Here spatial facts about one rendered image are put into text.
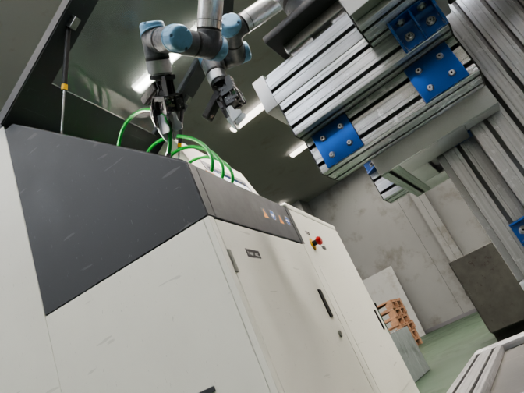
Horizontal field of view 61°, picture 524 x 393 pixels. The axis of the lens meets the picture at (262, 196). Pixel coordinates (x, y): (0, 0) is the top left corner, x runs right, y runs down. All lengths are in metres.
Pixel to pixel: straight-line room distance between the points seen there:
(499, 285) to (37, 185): 2.95
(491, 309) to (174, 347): 2.72
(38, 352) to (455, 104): 1.23
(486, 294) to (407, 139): 2.59
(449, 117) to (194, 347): 0.75
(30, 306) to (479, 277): 2.88
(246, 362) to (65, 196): 0.73
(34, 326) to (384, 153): 1.05
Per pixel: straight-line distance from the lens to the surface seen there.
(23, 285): 1.49
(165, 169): 1.18
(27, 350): 1.46
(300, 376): 1.13
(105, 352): 1.25
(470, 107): 1.00
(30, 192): 1.53
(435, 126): 1.00
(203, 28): 1.41
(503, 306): 3.51
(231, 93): 1.64
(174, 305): 1.11
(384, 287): 11.45
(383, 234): 11.74
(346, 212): 12.10
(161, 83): 1.44
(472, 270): 3.51
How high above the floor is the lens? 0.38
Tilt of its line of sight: 22 degrees up
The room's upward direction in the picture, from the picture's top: 25 degrees counter-clockwise
